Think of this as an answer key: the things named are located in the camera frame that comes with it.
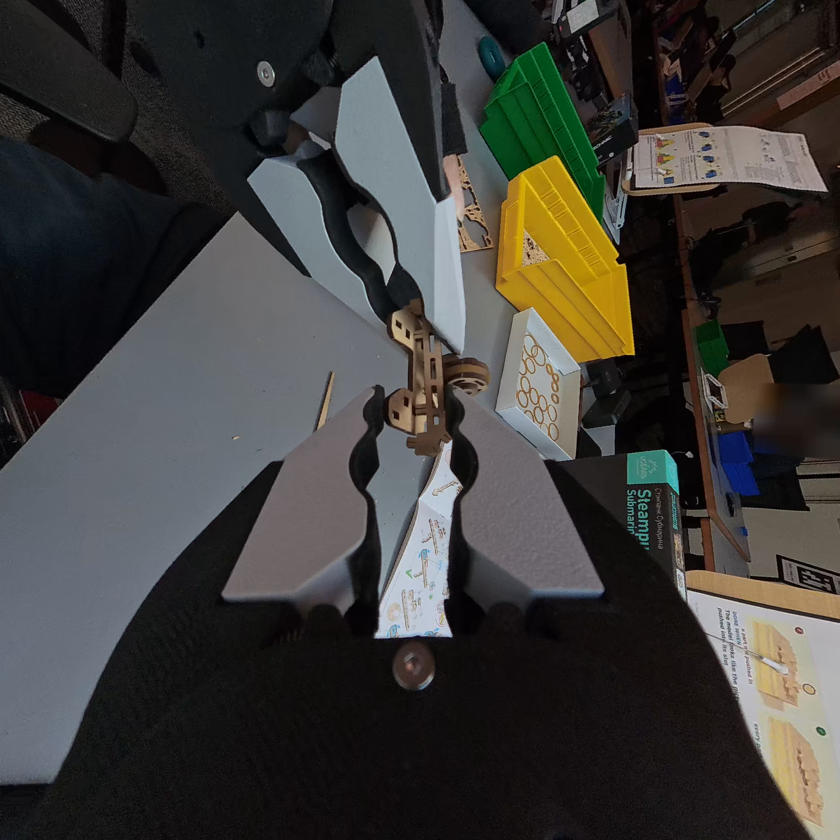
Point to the person's leg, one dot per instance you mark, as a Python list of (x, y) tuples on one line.
[(72, 262)]

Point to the wooden model assembly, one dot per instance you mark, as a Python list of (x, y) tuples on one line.
[(423, 367)]

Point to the blue plastic bin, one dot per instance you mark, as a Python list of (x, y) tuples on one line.
[(738, 459)]

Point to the wooden clipboard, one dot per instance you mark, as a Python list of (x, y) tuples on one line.
[(735, 584), (663, 191)]

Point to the small dark product box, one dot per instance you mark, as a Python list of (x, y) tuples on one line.
[(613, 128)]

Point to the white assembly booklet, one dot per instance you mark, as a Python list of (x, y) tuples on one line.
[(420, 564)]

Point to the black-white marker tag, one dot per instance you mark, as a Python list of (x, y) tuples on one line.
[(807, 581)]

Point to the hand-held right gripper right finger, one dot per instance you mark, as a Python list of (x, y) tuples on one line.
[(525, 525)]

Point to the yellow plastic storage bin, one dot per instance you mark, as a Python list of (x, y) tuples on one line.
[(564, 295)]

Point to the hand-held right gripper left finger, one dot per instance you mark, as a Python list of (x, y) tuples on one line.
[(308, 525)]

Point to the small green plastic bin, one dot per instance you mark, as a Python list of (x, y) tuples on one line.
[(712, 344)]

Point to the green plastic storage bin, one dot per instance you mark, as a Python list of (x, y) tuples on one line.
[(538, 118)]

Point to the white clipboard stand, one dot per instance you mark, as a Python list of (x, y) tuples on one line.
[(615, 213)]

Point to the black product box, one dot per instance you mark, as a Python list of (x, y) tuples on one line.
[(649, 518)]

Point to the small wooden part sheet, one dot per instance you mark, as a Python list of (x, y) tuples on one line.
[(533, 248)]

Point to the white cardboard tray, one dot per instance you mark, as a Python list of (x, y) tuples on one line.
[(518, 367)]

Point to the laser-cut wooden part sheet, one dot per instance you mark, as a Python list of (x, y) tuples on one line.
[(469, 220)]

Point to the flat wooden stick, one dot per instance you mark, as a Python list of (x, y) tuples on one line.
[(325, 400)]

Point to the teal tape roll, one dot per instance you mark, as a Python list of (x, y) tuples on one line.
[(489, 56)]

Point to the black office chair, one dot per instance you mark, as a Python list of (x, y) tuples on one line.
[(59, 72)]

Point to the group of wooden rings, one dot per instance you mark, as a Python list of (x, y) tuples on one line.
[(538, 394)]

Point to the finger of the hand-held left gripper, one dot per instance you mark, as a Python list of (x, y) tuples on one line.
[(295, 210), (400, 170)]

